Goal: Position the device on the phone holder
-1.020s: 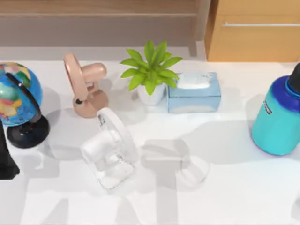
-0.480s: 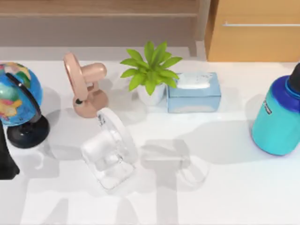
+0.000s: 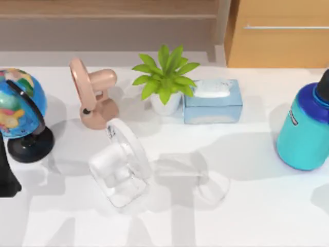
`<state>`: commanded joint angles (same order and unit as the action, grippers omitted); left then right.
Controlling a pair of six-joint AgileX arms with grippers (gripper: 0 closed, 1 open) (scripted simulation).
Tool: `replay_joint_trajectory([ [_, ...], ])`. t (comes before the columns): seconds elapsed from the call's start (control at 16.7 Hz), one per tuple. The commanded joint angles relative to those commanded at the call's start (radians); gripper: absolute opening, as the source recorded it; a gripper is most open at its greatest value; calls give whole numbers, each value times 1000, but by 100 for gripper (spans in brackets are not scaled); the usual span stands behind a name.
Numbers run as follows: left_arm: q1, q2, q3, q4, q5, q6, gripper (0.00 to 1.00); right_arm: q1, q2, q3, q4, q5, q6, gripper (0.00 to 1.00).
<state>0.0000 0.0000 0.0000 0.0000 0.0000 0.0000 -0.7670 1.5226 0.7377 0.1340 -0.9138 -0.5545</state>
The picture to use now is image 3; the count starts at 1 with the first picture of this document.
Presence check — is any teal and blue bottle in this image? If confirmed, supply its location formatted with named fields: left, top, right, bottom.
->
left=276, top=68, right=329, bottom=171

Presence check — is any wooden open shelf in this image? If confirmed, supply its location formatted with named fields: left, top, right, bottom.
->
left=0, top=0, right=231, bottom=53

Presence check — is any green plant in white pot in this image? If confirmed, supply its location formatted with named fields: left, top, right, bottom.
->
left=131, top=44, right=202, bottom=116

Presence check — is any wooden cupboard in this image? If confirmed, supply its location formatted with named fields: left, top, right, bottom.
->
left=224, top=0, right=329, bottom=69

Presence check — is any white desk fan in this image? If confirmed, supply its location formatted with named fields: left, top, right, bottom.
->
left=88, top=118, right=152, bottom=208

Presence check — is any globe on black stand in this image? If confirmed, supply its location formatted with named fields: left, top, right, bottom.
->
left=0, top=67, right=56, bottom=163

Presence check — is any light blue tissue box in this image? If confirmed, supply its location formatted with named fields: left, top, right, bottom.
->
left=182, top=79, right=244, bottom=125

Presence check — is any long metal handle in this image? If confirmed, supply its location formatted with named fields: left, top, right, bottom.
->
left=243, top=24, right=329, bottom=30

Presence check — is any pink desk fan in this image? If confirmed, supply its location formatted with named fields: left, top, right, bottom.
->
left=68, top=57, right=120, bottom=130

